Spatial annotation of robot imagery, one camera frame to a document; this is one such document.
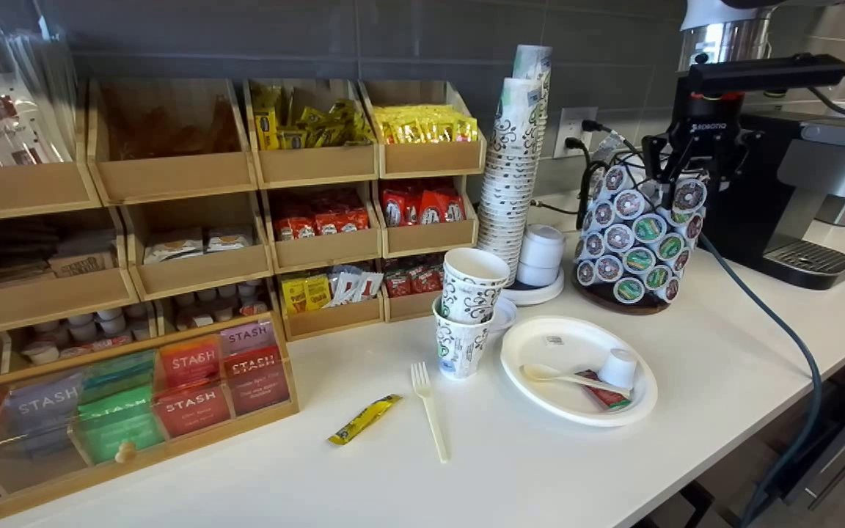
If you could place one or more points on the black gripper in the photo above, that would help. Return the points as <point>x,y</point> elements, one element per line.
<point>708,102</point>

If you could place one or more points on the white coffee pod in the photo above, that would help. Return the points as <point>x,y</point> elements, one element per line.
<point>621,368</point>

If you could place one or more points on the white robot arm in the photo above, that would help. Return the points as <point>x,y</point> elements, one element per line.
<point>722,60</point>

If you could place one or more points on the black coffee machine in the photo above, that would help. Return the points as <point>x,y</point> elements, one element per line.
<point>761,214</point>

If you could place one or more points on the coffee pod carousel stand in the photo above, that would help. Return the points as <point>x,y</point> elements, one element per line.
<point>639,236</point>

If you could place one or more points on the small white plate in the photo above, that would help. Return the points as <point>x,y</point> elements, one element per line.
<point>523,295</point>

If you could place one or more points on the white foam plate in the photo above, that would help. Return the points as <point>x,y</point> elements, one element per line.
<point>580,371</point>

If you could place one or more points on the tall stack of paper cups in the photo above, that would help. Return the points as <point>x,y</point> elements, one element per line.
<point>514,154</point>

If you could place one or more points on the upper patterned paper cup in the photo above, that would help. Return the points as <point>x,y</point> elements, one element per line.
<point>472,281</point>

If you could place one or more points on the red ketchup packet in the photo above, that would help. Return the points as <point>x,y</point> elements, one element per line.
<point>606,400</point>

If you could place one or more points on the white plastic spoon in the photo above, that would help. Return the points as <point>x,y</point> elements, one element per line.
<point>536,372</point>

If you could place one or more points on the white plastic fork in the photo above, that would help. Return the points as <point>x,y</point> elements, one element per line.
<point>423,390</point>

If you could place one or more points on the yellow sweetener stick packet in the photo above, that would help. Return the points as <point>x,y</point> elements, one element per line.
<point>364,418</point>

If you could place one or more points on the wooden condiment organizer shelf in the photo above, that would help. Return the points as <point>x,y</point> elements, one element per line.
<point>210,218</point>

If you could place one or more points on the bag of plastic cutlery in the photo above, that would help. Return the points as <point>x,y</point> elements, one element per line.
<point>40,98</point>

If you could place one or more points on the wooden tea box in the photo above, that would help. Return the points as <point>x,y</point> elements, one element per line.
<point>90,421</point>

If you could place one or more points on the wall power outlet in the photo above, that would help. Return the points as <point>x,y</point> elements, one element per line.
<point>571,127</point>

